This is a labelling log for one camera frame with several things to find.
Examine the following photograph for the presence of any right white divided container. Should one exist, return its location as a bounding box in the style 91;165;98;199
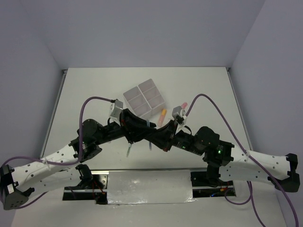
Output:
138;79;165;117

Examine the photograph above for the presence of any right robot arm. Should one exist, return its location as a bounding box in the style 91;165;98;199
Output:
145;121;300;192

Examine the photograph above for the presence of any left white divided container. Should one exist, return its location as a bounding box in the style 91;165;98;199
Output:
123;86;152;120

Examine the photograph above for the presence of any pink orange highlighter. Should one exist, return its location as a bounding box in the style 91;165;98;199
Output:
157;109;167;127

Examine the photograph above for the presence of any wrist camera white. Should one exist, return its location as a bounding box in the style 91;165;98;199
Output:
172;106;187;133
109;99;123;124

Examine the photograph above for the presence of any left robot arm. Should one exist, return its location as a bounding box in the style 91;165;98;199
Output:
0;109;157;210

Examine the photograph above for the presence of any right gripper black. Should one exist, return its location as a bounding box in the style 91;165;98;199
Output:
146;119;204;156

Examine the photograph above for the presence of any silver foil sheet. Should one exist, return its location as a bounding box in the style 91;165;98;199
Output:
107;170;195;205

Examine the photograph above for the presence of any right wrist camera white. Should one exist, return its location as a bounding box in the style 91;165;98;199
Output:
172;106;187;133

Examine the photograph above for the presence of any pink eraser case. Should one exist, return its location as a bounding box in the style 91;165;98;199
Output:
181;102;187;109

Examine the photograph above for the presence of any blue highlighter pen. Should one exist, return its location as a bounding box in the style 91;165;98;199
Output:
146;119;152;151

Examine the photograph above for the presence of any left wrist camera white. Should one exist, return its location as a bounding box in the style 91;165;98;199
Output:
109;99;123;124

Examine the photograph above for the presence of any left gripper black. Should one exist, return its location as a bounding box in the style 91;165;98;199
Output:
95;108;157;145

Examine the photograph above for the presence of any white divided container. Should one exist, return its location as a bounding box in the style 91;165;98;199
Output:
138;79;165;117
123;86;152;120

